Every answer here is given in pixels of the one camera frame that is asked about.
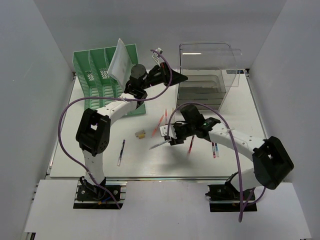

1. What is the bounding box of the dark blue pen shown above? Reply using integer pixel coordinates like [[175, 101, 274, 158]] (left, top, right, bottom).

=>
[[117, 139, 126, 167]]

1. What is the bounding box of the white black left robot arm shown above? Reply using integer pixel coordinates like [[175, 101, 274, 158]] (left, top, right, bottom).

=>
[[75, 62, 188, 200]]

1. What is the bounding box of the clear plastic document folder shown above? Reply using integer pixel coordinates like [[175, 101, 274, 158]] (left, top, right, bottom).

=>
[[107, 38, 133, 91]]

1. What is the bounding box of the clear acrylic drawer cabinet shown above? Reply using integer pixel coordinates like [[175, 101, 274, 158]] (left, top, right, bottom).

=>
[[176, 42, 242, 111]]

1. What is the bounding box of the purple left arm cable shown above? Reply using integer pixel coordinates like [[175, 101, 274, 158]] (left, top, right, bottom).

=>
[[58, 48, 175, 209]]

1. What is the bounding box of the dark red pen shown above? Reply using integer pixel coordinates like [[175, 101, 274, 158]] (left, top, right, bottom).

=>
[[187, 135, 195, 155]]

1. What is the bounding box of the red pink pen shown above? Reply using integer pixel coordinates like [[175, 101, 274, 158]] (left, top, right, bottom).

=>
[[164, 108, 168, 125]]

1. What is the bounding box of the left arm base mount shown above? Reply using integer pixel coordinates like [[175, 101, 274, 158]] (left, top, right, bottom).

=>
[[73, 176, 127, 210]]

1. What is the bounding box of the green file organizer rack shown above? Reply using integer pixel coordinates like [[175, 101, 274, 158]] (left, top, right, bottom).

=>
[[72, 44, 146, 116]]

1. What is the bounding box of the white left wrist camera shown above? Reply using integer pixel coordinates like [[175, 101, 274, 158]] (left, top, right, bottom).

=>
[[152, 47, 163, 65]]

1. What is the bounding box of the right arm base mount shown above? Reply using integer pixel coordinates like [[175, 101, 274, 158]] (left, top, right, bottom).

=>
[[205, 183, 258, 213]]

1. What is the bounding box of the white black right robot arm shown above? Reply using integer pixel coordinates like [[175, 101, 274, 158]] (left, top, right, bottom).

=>
[[160, 104, 294, 200]]

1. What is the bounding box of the grey clear pen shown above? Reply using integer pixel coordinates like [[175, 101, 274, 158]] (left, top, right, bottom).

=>
[[149, 139, 170, 150]]

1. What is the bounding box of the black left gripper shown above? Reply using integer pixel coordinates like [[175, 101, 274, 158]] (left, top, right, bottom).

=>
[[141, 62, 188, 90]]

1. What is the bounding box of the orange pen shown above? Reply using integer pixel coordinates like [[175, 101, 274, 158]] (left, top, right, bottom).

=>
[[151, 114, 165, 138]]

